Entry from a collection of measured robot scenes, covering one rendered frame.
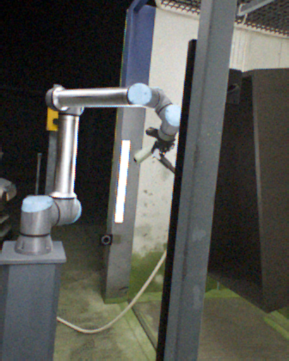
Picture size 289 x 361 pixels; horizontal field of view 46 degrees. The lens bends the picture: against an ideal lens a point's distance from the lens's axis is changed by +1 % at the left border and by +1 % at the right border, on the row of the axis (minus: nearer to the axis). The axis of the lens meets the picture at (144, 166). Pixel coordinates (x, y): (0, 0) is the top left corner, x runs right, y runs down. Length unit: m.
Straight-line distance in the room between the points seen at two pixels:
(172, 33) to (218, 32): 2.15
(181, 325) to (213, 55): 0.48
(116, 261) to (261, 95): 1.66
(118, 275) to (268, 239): 1.34
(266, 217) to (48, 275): 1.10
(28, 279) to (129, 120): 1.35
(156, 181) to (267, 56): 1.44
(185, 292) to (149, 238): 2.09
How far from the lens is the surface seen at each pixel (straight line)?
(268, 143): 1.72
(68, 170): 1.90
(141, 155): 1.75
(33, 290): 1.83
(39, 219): 1.79
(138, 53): 2.66
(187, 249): 0.63
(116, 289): 2.79
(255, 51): 3.13
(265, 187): 1.73
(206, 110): 0.61
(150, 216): 2.69
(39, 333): 1.93
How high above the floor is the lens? 1.22
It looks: 3 degrees down
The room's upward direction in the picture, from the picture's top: 6 degrees clockwise
